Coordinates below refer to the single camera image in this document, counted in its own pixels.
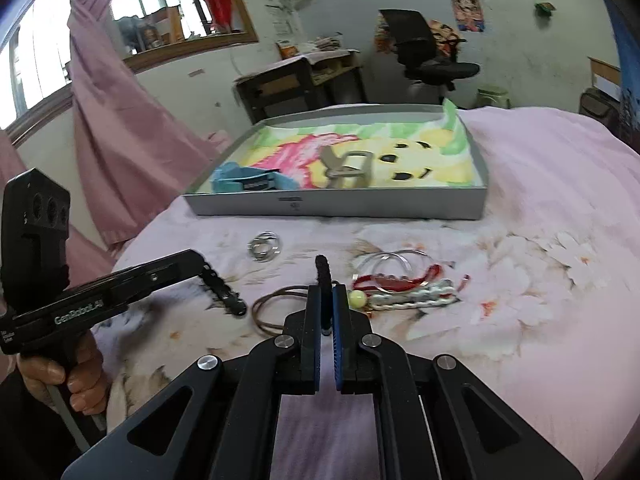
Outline pink floral blanket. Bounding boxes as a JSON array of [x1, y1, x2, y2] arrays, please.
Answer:
[[94, 104, 640, 480]]

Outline grey shallow cardboard box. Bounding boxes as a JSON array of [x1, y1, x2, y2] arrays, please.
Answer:
[[182, 103, 489, 221]]

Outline blue patterned curtain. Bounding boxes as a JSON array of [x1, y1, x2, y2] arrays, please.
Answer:
[[601, 0, 640, 150]]

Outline black office chair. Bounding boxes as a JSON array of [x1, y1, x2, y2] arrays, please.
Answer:
[[378, 8, 482, 107]]

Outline white wall papers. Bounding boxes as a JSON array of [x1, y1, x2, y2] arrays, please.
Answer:
[[266, 4, 304, 37]]

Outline person's left hand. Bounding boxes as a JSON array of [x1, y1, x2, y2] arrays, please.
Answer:
[[19, 332, 109, 417]]

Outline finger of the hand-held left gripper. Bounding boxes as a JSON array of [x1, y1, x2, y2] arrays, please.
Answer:
[[114, 249, 249, 317]]

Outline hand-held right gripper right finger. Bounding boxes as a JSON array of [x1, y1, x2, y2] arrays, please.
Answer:
[[331, 283, 585, 480]]

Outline green stool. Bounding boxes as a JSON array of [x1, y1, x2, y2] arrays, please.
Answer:
[[474, 87, 512, 110]]

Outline wooden cabinet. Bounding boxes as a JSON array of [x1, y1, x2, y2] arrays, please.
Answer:
[[587, 56, 624, 99]]

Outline white chain bracelet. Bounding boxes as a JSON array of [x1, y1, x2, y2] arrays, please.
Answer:
[[367, 282, 462, 312]]

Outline dark bag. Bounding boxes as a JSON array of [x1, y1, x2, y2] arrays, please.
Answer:
[[578, 87, 622, 132]]

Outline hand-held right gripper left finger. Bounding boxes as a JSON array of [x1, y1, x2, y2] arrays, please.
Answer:
[[60, 284, 333, 480]]

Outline black hair tie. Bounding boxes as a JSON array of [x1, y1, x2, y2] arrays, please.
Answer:
[[314, 254, 335, 337]]

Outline blue strap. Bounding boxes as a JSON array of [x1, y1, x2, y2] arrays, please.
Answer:
[[210, 161, 304, 195]]

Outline wooden framed window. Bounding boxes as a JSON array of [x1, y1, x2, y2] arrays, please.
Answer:
[[0, 0, 260, 133]]

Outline dark wooden desk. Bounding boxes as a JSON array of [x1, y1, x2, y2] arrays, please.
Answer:
[[234, 49, 367, 124]]

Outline brown cord necklace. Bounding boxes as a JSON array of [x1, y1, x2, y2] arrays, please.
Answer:
[[251, 283, 312, 337]]

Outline cartoon wall poster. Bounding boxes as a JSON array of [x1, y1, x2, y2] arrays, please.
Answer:
[[451, 0, 487, 34]]

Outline clear bangle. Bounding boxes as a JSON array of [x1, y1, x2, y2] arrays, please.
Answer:
[[357, 251, 412, 282], [372, 248, 432, 294]]

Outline pile of papers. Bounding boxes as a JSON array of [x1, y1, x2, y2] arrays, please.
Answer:
[[276, 34, 347, 61]]

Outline cartoon printed cloth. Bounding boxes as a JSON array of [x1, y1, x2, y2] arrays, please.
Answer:
[[197, 97, 482, 192]]

